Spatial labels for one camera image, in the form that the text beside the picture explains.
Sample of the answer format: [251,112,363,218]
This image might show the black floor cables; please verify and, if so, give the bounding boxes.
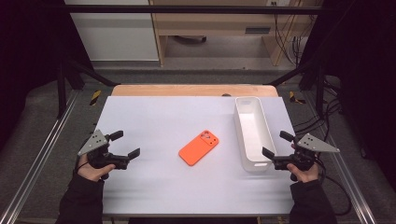
[293,76,345,143]

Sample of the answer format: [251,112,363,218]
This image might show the white cabinet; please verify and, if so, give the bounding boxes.
[64,0,160,62]

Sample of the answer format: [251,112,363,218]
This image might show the dark curtain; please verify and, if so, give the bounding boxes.
[0,0,94,147]
[300,0,396,188]

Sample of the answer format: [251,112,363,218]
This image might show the aluminium floor rail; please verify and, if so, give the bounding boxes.
[0,90,81,224]
[303,92,378,224]

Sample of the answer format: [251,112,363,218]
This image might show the person's right hand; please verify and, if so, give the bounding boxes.
[286,161,320,184]

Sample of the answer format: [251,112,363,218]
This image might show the white table mat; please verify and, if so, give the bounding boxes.
[94,95,297,217]

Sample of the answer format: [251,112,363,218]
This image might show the light wooden desk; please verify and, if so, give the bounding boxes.
[148,0,323,67]

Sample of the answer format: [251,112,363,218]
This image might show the black horizontal frame bar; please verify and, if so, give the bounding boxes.
[64,4,326,15]

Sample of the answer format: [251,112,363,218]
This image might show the yellow black striped tape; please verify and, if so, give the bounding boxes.
[289,91,307,105]
[89,90,103,106]

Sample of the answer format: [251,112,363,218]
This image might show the black metal stand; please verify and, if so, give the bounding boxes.
[56,57,120,119]
[263,57,327,119]

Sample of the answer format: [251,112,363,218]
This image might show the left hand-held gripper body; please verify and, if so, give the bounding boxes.
[78,129,130,171]

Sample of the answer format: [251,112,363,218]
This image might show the bundle of hanging cables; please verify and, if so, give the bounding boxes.
[273,2,311,67]

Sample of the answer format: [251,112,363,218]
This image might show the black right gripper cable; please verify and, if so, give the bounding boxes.
[316,155,353,217]

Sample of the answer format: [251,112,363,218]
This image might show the white plastic storage bin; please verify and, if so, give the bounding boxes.
[233,96,278,173]

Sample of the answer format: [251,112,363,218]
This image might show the person's left hand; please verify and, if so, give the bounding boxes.
[76,153,117,183]

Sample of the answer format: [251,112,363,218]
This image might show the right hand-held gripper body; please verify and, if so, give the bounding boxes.
[274,133,341,172]

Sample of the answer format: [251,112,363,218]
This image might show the orange phone case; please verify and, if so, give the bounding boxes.
[177,129,219,167]

